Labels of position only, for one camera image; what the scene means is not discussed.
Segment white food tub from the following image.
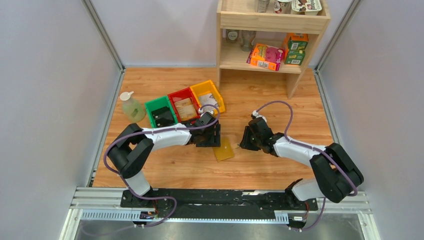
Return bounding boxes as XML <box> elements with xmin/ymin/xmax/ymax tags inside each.
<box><xmin>290</xmin><ymin>0</ymin><xmax>323</xmax><ymax>16</ymax></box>

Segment wooden shelf unit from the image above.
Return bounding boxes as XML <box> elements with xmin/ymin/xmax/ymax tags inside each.
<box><xmin>216</xmin><ymin>0</ymin><xmax>331</xmax><ymax>98</ymax></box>

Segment beige cards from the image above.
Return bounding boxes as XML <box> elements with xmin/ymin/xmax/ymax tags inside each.
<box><xmin>174</xmin><ymin>98</ymin><xmax>198</xmax><ymax>121</ymax></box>

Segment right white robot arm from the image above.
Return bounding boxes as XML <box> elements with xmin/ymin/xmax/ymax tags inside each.
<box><xmin>239</xmin><ymin>117</ymin><xmax>364</xmax><ymax>203</ymax></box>

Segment green plastic bin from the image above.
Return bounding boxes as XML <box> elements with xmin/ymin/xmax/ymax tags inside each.
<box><xmin>144</xmin><ymin>95</ymin><xmax>178</xmax><ymax>128</ymax></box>

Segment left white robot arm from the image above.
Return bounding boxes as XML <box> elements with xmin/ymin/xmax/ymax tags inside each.
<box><xmin>103</xmin><ymin>112</ymin><xmax>221</xmax><ymax>196</ymax></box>

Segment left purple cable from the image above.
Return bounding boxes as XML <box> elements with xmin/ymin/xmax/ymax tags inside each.
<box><xmin>103</xmin><ymin>103</ymin><xmax>222</xmax><ymax>229</ymax></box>

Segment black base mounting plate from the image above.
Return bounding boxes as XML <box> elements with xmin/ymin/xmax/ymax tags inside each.
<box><xmin>120</xmin><ymin>188</ymin><xmax>318</xmax><ymax>220</ymax></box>

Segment black cards in green bin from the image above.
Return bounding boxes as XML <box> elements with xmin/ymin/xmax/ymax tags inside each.
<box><xmin>151</xmin><ymin>106</ymin><xmax>175</xmax><ymax>128</ymax></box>

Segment green soap pump bottle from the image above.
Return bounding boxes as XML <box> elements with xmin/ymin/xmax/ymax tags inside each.
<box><xmin>119</xmin><ymin>91</ymin><xmax>146</xmax><ymax>123</ymax></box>

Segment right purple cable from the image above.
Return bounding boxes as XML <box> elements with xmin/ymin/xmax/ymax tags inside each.
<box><xmin>253</xmin><ymin>100</ymin><xmax>359</xmax><ymax>232</ymax></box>

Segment yellow leather card holder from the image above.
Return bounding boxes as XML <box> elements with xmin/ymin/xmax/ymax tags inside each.
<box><xmin>212</xmin><ymin>136</ymin><xmax>235</xmax><ymax>162</ymax></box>

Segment clear glass cup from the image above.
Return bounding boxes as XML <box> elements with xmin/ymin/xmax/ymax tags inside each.
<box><xmin>240</xmin><ymin>30</ymin><xmax>257</xmax><ymax>52</ymax></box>

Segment purple cable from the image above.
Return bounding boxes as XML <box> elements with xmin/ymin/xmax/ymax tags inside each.
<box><xmin>253</xmin><ymin>100</ymin><xmax>359</xmax><ymax>232</ymax></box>
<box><xmin>103</xmin><ymin>103</ymin><xmax>222</xmax><ymax>229</ymax></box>

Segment red plastic bin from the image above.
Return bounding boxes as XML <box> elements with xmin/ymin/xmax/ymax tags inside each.
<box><xmin>167</xmin><ymin>87</ymin><xmax>200</xmax><ymax>122</ymax></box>

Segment orange pink snack box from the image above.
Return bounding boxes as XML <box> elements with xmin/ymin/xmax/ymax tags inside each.
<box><xmin>246</xmin><ymin>43</ymin><xmax>285</xmax><ymax>72</ymax></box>

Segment green orange carton box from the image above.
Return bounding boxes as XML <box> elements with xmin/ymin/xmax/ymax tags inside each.
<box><xmin>282</xmin><ymin>33</ymin><xmax>309</xmax><ymax>66</ymax></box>

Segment yellow plastic bin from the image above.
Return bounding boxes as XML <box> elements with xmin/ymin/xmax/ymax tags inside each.
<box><xmin>189</xmin><ymin>80</ymin><xmax>226</xmax><ymax>115</ymax></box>

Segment aluminium frame rail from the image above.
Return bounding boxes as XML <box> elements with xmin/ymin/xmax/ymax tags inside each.
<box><xmin>60</xmin><ymin>187</ymin><xmax>380</xmax><ymax>240</ymax></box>

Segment white printed cup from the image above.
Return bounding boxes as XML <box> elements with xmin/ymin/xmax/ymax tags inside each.
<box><xmin>273</xmin><ymin>0</ymin><xmax>292</xmax><ymax>14</ymax></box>

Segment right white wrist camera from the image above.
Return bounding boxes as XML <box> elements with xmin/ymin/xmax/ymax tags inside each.
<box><xmin>251</xmin><ymin>110</ymin><xmax>268</xmax><ymax>123</ymax></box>

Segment white cards in yellow bin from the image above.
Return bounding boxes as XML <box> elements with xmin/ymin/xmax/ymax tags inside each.
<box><xmin>198</xmin><ymin>93</ymin><xmax>220</xmax><ymax>114</ymax></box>

